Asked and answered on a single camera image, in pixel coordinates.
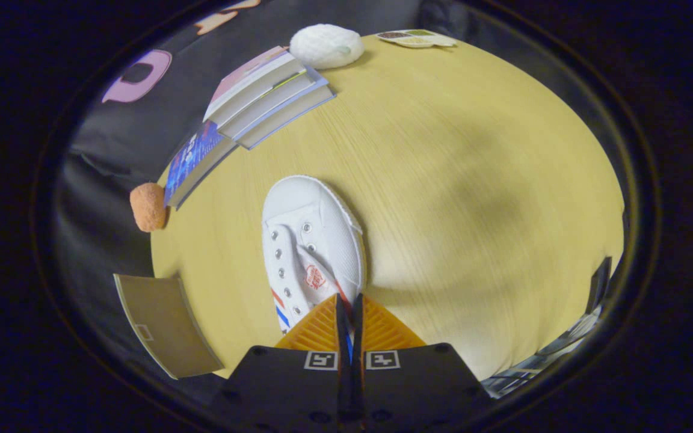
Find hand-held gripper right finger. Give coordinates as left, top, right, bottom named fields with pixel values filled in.
left=351, top=293, right=496, bottom=433

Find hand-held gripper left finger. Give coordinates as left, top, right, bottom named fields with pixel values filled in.
left=210, top=293, right=352, bottom=433

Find cream fabric storage box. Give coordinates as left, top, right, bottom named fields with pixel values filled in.
left=113, top=274, right=225, bottom=380

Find white canvas shoe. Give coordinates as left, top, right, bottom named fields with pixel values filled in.
left=261, top=174, right=367, bottom=334

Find orange oval sponge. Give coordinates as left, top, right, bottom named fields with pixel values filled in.
left=129, top=182, right=168, bottom=233

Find blue cover book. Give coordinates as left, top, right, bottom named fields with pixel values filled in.
left=163, top=119, right=239, bottom=210

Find white paperback book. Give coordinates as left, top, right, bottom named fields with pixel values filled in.
left=235, top=84, right=337, bottom=151
left=217, top=67, right=328, bottom=142

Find pink cover book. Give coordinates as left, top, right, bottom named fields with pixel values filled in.
left=203, top=46, right=308, bottom=124

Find white compartment tray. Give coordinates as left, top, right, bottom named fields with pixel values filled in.
left=377, top=29, right=458, bottom=49

